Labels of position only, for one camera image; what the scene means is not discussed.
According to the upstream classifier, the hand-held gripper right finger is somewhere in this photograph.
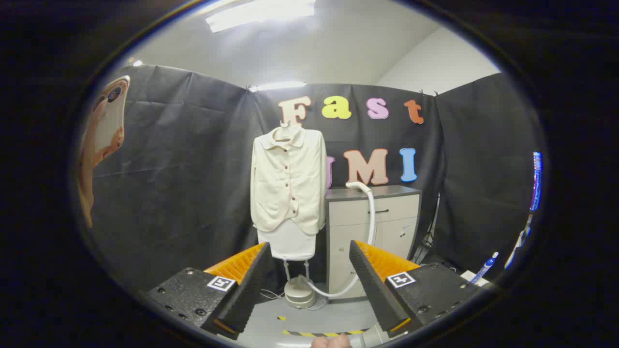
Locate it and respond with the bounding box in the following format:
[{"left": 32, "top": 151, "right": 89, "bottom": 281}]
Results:
[{"left": 348, "top": 240, "right": 484, "bottom": 339}]

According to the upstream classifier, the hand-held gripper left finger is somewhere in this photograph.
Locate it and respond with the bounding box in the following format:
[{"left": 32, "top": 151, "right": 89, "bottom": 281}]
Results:
[{"left": 147, "top": 242, "right": 274, "bottom": 341}]

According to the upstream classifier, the white garment steamer base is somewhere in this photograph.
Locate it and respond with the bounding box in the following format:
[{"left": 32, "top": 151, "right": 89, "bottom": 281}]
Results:
[{"left": 283, "top": 260, "right": 317, "bottom": 310}]

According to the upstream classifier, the white garment steamer wand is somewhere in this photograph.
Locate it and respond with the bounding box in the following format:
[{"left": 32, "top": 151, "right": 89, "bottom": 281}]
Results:
[{"left": 302, "top": 181, "right": 377, "bottom": 299}]

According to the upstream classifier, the cream button-up shirt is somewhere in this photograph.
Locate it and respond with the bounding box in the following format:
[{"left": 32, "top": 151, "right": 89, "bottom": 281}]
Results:
[{"left": 250, "top": 125, "right": 328, "bottom": 236}]

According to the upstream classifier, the white plastic clothes hanger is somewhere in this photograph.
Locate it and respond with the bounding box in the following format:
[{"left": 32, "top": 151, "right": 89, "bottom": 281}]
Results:
[{"left": 274, "top": 121, "right": 300, "bottom": 142}]

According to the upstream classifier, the white padded ironing form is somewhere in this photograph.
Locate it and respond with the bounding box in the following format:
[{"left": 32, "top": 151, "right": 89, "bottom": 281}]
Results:
[{"left": 257, "top": 220, "right": 317, "bottom": 261}]

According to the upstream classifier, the yellow black hazard tape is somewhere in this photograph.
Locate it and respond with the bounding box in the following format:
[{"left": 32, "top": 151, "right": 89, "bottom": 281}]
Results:
[{"left": 282, "top": 329, "right": 370, "bottom": 337}]

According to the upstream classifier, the grey-topped white cabinet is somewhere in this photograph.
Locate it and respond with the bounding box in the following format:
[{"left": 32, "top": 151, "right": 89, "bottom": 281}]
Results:
[{"left": 325, "top": 185, "right": 422, "bottom": 300}]

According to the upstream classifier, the blue marker pen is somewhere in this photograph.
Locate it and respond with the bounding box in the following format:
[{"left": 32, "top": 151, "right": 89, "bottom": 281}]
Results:
[{"left": 472, "top": 251, "right": 500, "bottom": 285}]

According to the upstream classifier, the lit computer monitor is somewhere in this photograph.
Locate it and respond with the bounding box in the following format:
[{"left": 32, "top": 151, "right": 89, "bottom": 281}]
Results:
[{"left": 530, "top": 151, "right": 543, "bottom": 212}]

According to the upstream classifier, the orange and white object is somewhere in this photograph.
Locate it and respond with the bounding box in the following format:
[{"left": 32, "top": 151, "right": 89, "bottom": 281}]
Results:
[{"left": 77, "top": 75, "right": 131, "bottom": 228}]

